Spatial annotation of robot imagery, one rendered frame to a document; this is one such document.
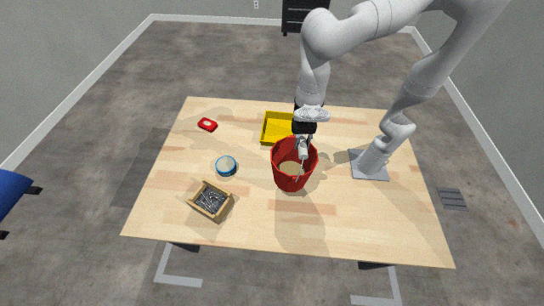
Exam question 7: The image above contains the round tin with blue rim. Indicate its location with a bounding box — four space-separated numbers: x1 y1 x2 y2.
215 156 236 177

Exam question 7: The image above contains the wooden crate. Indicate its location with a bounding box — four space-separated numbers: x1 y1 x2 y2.
184 178 235 224

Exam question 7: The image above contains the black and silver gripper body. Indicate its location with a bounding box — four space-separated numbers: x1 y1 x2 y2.
292 85 331 134

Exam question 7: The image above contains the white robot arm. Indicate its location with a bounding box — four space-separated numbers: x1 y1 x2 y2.
298 0 511 175

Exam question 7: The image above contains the yellow shallow tray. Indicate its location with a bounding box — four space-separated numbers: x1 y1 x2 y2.
259 110 293 146

